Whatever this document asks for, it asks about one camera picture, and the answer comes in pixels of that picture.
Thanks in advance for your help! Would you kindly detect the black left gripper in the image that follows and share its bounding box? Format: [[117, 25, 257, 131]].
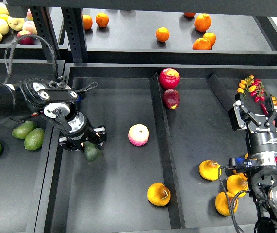
[[58, 112, 107, 152]]

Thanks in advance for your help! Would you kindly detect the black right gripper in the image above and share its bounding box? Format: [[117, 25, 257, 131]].
[[228, 93, 277, 158]]

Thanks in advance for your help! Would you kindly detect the dark green avocado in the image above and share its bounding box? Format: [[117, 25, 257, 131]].
[[83, 142, 102, 161]]

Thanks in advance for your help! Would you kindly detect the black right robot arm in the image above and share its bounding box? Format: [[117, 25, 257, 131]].
[[218, 93, 277, 233]]

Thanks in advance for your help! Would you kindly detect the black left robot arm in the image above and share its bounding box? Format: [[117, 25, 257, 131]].
[[0, 34, 107, 151]]

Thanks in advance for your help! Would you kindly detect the green avocado upper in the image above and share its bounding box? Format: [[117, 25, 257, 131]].
[[12, 120, 38, 139]]

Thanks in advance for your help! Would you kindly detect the yellow pear middle pile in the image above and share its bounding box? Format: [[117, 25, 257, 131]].
[[226, 175, 248, 197]]

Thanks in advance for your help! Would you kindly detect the yellow pear bottom pile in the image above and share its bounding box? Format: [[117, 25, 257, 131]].
[[215, 191, 234, 216]]

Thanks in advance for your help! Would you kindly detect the red chili pepper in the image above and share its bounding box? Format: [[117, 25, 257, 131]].
[[260, 103, 268, 116]]

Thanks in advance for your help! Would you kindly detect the cherry tomato bunch upper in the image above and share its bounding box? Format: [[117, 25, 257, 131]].
[[237, 75, 266, 102]]

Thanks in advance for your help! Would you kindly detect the pink apple centre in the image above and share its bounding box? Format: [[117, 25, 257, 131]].
[[128, 124, 149, 146]]

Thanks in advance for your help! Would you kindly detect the black middle tray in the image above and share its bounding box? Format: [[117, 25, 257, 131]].
[[47, 63, 277, 233]]

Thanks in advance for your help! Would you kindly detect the dark red apple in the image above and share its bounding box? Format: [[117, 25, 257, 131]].
[[163, 89, 180, 109]]

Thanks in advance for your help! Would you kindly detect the orange on shelf right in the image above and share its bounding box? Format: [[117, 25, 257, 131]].
[[203, 32, 216, 46]]

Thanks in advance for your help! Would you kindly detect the orange on shelf front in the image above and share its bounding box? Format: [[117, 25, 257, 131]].
[[192, 37, 212, 50]]

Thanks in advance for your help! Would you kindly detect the bright red apple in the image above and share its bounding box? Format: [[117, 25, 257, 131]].
[[159, 68, 180, 89]]

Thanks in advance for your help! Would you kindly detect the large orange on shelf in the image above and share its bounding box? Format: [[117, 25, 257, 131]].
[[194, 13, 212, 32]]

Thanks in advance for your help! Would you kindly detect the red apple on shelf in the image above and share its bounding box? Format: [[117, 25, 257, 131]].
[[17, 30, 34, 45]]

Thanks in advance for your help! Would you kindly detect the orange on shelf far left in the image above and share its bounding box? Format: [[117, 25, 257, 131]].
[[82, 14, 93, 30]]

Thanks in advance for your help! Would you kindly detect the orange at shelf back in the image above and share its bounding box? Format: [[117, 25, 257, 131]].
[[184, 12, 196, 17]]

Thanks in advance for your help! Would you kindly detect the orange on shelf centre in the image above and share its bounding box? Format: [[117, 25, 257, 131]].
[[155, 27, 170, 42]]

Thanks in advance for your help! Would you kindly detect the pale peach on shelf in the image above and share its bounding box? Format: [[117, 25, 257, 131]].
[[22, 21, 38, 35]]

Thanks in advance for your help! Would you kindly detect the yellow apple on shelf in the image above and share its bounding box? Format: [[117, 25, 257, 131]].
[[7, 16, 25, 31]]

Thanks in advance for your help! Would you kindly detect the black shelf upright post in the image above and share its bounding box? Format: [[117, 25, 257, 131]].
[[61, 7, 88, 63]]

